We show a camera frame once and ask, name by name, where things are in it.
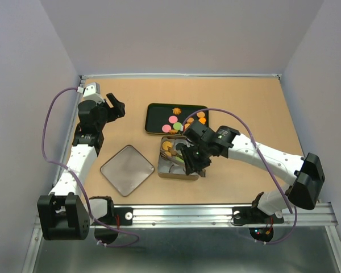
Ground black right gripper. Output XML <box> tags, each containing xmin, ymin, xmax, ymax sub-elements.
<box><xmin>180</xmin><ymin>142</ymin><xmax>211</xmax><ymax>176</ymax></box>

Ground pink round cookie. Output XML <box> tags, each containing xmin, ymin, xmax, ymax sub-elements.
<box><xmin>161</xmin><ymin>125</ymin><xmax>172</xmax><ymax>133</ymax></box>
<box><xmin>168</xmin><ymin>115</ymin><xmax>178</xmax><ymax>124</ymax></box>

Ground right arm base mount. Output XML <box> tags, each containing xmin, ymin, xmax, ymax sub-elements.
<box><xmin>232</xmin><ymin>205</ymin><xmax>284</xmax><ymax>226</ymax></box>

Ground green round cookie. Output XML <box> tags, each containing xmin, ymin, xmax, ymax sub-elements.
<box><xmin>173</xmin><ymin>122</ymin><xmax>182</xmax><ymax>130</ymax></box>

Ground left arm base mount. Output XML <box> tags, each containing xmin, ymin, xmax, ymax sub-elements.
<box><xmin>93</xmin><ymin>206</ymin><xmax>134</xmax><ymax>226</ymax></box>

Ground metal tongs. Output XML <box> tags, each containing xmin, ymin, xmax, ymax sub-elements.
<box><xmin>160</xmin><ymin>151</ymin><xmax>206</xmax><ymax>177</ymax></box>

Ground small tan round cookie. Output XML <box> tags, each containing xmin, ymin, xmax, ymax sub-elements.
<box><xmin>197</xmin><ymin>111</ymin><xmax>205</xmax><ymax>118</ymax></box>

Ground tin lid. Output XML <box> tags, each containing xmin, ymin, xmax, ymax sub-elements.
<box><xmin>100</xmin><ymin>145</ymin><xmax>155</xmax><ymax>197</ymax></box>

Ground black cookie tray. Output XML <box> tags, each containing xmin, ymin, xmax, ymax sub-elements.
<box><xmin>144</xmin><ymin>103</ymin><xmax>209</xmax><ymax>135</ymax></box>

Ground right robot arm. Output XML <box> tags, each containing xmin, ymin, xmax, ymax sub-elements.
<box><xmin>181</xmin><ymin>121</ymin><xmax>325</xmax><ymax>225</ymax></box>

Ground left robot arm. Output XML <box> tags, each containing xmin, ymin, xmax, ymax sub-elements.
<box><xmin>37</xmin><ymin>93</ymin><xmax>125</xmax><ymax>241</ymax></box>

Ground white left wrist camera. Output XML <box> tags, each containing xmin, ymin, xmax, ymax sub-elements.
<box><xmin>77</xmin><ymin>82</ymin><xmax>105</xmax><ymax>104</ymax></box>

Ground aluminium front rail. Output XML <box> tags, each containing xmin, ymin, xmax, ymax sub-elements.
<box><xmin>34</xmin><ymin>202</ymin><xmax>338</xmax><ymax>229</ymax></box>

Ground orange swirl cookie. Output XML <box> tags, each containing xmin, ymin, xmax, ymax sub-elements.
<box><xmin>172</xmin><ymin>107</ymin><xmax>181</xmax><ymax>115</ymax></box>

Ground black round cookie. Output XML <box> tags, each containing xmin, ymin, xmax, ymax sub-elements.
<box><xmin>176</xmin><ymin>143</ymin><xmax>185</xmax><ymax>151</ymax></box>

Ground square cookie tin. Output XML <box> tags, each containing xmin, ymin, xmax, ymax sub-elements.
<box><xmin>157</xmin><ymin>135</ymin><xmax>201</xmax><ymax>181</ymax></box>

